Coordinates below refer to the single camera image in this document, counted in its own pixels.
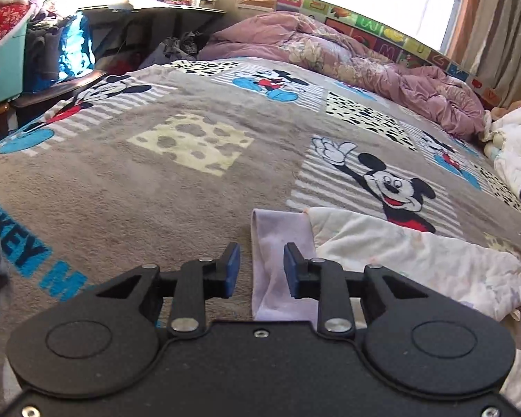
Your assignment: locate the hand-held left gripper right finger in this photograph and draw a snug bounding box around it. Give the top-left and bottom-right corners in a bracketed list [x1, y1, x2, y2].
[283, 242, 426, 338]

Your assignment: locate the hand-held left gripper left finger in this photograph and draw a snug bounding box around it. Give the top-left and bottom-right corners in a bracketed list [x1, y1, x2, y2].
[94, 242, 242, 335]

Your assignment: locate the white floral garment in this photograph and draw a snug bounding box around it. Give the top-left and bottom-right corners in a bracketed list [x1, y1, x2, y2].
[250, 207, 521, 415]

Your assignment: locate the pile of dark clothes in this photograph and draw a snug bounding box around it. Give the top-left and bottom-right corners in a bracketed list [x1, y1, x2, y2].
[24, 6, 76, 93]

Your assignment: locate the grey cartoon printed blanket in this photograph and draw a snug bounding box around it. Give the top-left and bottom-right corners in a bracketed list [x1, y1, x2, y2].
[0, 56, 521, 417]

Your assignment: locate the pink floral quilt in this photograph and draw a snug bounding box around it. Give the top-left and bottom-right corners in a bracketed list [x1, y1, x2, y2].
[198, 11, 487, 140]

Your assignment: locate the white bedding bundle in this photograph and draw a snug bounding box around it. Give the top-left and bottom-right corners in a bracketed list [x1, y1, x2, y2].
[482, 106, 521, 222]

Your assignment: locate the colourful alphabet play mat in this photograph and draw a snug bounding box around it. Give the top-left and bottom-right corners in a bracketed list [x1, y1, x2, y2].
[276, 0, 504, 103]

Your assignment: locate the cluttered dark desk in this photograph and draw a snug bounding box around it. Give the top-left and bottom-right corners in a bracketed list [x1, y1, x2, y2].
[78, 0, 227, 74]

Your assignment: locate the blue plastic bag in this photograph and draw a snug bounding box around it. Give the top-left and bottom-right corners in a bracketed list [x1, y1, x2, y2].
[60, 13, 97, 80]

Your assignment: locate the teal plastic bin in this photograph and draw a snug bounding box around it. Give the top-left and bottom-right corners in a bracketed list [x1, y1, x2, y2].
[0, 6, 32, 111]

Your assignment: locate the striped brown curtain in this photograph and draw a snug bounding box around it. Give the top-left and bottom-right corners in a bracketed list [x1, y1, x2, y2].
[438, 0, 521, 101]

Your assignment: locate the red floral cloth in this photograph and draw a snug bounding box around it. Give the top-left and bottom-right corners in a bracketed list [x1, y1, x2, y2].
[0, 2, 30, 53]

